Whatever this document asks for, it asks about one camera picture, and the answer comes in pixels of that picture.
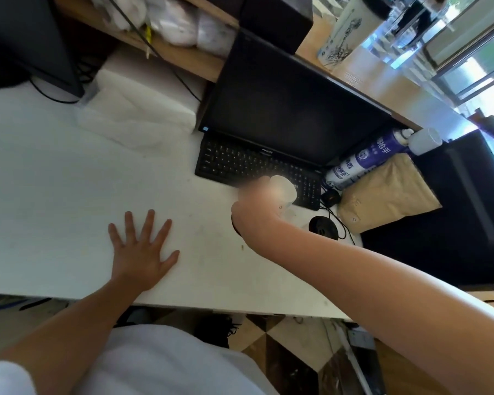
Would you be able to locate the person's right hand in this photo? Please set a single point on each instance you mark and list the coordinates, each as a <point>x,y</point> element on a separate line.
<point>257,213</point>

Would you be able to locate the person's left hand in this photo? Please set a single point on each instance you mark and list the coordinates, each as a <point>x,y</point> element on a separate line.
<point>138,263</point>

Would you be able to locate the white paper cup green-blue base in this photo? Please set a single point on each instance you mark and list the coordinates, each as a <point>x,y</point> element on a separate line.
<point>286,191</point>

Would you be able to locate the white paper cup statue print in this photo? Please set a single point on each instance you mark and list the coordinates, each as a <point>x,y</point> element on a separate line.
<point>346,32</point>

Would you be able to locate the person's right forearm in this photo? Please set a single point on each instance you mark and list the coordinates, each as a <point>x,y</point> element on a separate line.
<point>374,292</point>

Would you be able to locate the person's left forearm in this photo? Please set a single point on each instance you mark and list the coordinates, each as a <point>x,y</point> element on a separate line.
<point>57,345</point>

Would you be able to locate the person's white shirt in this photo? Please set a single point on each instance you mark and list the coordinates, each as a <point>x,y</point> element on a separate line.
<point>148,362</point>

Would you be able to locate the black keyboard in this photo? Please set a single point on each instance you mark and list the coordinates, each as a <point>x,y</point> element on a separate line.
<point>238,164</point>

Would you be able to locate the black computer mouse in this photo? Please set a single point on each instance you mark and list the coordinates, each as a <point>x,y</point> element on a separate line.
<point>330,197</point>

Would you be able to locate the black desktop monitor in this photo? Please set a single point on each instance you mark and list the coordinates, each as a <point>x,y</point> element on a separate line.
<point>292,102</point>

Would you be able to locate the blue white spray can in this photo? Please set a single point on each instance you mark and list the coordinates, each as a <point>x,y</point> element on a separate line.
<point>366,158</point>

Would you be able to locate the brown paper bag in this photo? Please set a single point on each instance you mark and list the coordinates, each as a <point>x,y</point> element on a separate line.
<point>387,193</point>

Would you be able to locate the wooden shelf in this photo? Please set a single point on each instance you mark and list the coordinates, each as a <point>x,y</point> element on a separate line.
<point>181,57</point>

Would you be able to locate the white plastic bag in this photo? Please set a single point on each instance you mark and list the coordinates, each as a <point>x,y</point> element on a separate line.
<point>216,36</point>
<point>173,20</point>
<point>123,8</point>

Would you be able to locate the black computer case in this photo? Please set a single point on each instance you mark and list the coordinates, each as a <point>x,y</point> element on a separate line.
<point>448,222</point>

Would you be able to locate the black tissue box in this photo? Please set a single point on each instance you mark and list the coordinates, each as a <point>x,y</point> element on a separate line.
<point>276,20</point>

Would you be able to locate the yellow tie strip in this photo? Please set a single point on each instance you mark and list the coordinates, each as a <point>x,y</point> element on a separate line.
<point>148,39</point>

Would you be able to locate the black slim monitor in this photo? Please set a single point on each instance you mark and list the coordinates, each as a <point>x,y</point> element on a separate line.
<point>29,36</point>

